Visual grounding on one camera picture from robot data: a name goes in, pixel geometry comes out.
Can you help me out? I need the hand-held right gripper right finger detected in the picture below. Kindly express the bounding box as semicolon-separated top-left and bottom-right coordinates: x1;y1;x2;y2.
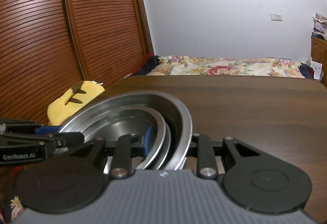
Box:
187;133;261;179

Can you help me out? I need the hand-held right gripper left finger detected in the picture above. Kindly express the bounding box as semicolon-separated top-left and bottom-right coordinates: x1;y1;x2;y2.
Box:
68;126;154;180

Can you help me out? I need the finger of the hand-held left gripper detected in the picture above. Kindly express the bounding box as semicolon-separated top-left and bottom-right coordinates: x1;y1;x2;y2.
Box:
38;132;85;161
0;117;61;136

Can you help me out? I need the small steel bowl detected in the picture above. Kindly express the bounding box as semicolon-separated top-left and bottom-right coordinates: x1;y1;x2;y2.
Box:
84;107;167;171

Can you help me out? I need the large steel bowl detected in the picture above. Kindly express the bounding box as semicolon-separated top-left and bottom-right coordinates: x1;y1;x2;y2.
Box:
58;91;193;171

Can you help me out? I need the yellow plush toy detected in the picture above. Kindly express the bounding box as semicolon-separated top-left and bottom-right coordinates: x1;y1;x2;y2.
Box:
47;80;106;127

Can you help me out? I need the dark clothing pile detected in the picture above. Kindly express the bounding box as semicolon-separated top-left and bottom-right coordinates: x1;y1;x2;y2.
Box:
125;54;161;78

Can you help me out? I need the floral blanket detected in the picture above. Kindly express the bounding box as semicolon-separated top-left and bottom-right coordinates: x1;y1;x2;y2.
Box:
146;55;306;79

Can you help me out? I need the louvered wooden wardrobe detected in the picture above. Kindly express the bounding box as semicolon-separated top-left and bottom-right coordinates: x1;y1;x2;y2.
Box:
0;0;155;127

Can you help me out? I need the dark blue blanket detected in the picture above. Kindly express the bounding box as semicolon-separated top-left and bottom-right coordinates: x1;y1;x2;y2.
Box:
299;62;314;79

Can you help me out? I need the wooden cabinet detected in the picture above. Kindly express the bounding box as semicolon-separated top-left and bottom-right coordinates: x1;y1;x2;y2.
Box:
310;35;327;87

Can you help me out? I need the pile of folded cloth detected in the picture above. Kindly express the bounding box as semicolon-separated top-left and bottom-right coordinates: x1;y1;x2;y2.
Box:
312;12;327;41

